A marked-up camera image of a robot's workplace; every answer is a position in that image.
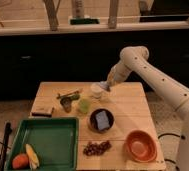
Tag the green plastic cup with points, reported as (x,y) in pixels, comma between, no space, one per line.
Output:
(83,106)

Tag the black pole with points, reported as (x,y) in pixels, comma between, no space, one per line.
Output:
(7,132)

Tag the orange plastic bowl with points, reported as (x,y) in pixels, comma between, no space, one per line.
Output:
(140,146)

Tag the green base stand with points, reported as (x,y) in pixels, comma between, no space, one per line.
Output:
(83,21)

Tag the grey towel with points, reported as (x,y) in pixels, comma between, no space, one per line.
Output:
(105,86)

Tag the green plastic tray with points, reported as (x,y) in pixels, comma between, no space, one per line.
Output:
(55,141)

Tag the blue sponge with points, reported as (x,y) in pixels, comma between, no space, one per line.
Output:
(102,120)

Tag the bunch of dark grapes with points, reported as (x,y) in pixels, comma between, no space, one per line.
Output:
(96,149)

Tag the brown wooden block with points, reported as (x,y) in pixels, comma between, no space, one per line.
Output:
(42,111)

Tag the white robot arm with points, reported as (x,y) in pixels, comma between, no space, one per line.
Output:
(134,59)

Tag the white paper cup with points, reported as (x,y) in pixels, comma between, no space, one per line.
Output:
(96,90)

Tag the orange fruit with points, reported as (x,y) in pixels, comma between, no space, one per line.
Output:
(20,161)

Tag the black bowl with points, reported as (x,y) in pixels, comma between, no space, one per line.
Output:
(93,123)

